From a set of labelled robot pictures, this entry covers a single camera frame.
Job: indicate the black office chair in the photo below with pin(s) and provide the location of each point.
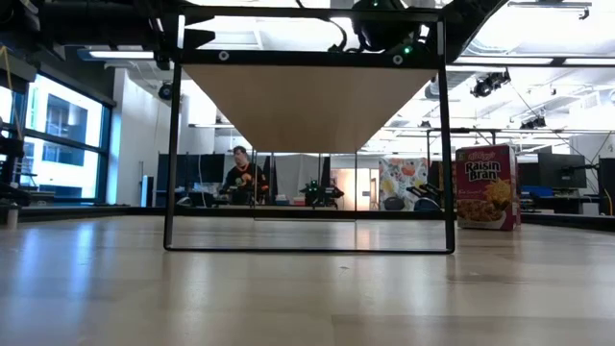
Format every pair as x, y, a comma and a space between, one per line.
425, 202

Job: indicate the person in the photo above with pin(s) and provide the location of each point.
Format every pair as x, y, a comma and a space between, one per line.
242, 178

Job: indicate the small white cup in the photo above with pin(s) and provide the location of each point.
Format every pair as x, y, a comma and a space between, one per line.
12, 216

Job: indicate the black ceiling spotlight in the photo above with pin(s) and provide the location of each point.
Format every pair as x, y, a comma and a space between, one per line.
533, 122
490, 84

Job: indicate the black background robot arm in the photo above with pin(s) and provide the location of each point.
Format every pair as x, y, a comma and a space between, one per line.
319, 194

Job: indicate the black monitor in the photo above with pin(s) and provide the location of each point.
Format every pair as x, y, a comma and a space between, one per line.
562, 170
607, 185

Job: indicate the purple Raisin Bran cereal box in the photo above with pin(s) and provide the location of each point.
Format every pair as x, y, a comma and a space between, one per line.
485, 192

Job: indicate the large window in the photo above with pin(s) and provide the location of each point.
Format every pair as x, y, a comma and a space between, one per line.
62, 120

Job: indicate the black overhead pipe frame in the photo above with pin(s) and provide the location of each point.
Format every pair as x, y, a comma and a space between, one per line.
480, 130

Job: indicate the wooden shelf black metal frame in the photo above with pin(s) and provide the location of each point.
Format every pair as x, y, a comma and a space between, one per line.
307, 106

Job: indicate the blue bin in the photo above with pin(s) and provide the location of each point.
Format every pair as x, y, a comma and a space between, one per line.
535, 191

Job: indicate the ceiling light strip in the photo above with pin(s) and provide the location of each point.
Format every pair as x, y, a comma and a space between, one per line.
120, 55
504, 61

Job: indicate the black round ceiling fixture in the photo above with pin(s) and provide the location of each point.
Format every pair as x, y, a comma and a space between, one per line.
165, 91

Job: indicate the black round seat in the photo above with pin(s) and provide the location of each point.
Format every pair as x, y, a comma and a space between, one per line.
394, 204

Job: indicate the overhead lamp bar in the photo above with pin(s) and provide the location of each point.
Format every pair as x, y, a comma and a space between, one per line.
548, 4

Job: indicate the black equipment stand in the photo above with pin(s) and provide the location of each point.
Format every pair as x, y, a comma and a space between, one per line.
12, 163

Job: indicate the white floral cloth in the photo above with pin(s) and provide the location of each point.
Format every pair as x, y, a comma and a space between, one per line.
401, 178

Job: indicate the dark partition panel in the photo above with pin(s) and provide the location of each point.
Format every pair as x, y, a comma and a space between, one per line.
192, 173

